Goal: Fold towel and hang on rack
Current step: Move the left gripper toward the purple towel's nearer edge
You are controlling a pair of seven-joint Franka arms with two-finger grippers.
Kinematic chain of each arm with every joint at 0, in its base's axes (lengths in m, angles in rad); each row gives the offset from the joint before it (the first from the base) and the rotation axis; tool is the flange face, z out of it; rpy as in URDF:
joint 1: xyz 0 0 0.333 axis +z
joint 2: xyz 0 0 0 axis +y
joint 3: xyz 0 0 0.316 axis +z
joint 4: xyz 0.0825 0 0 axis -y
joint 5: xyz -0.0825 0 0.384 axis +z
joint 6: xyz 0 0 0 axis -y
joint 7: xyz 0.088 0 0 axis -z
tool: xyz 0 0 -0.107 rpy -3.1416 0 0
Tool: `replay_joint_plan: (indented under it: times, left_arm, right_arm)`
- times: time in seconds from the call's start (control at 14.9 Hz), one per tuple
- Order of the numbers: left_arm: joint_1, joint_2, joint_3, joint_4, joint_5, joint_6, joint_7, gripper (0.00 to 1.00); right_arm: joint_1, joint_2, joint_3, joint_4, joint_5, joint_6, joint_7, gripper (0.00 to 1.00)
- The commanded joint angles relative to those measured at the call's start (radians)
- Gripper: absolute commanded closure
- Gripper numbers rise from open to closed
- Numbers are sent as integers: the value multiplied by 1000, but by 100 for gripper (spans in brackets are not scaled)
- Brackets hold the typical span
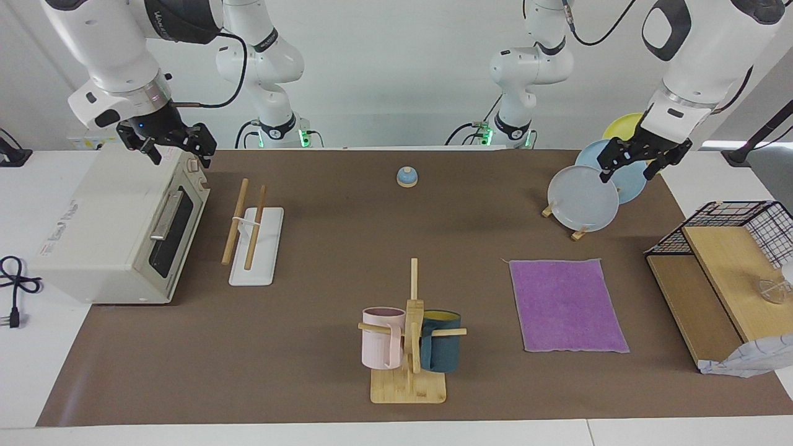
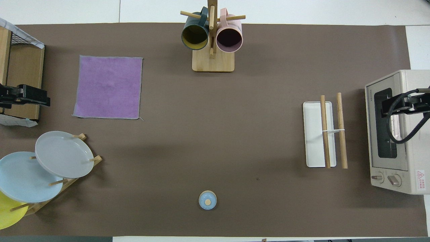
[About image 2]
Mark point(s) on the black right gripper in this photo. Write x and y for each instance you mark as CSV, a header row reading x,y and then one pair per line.
x,y
420,102

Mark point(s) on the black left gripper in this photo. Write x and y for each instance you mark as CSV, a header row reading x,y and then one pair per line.
x,y
8,95

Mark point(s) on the purple and grey towel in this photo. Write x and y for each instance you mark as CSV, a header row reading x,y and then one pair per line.
x,y
108,87

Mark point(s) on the white towel rack wooden bars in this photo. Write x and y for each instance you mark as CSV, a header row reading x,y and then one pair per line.
x,y
315,134

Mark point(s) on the wooden plate rack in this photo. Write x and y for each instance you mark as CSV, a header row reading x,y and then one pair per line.
x,y
62,186

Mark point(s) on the beige toaster oven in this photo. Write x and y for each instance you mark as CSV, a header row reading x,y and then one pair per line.
x,y
413,161

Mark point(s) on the grey plate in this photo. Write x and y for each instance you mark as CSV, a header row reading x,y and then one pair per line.
x,y
63,154

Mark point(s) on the light blue plate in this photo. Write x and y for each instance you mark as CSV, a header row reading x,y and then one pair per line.
x,y
23,178

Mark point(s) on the yellow plate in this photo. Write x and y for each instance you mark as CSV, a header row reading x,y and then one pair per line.
x,y
8,215

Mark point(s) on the dark teal mug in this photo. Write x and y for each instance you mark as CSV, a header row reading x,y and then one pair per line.
x,y
195,37

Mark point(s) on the wooden mug tree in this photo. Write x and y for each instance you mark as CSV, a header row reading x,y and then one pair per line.
x,y
213,62

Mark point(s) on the pink mug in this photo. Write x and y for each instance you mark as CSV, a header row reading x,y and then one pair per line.
x,y
229,38

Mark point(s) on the brown table mat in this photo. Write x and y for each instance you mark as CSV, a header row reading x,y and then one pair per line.
x,y
215,134

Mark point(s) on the small blue lidded jar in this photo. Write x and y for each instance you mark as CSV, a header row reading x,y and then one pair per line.
x,y
207,200

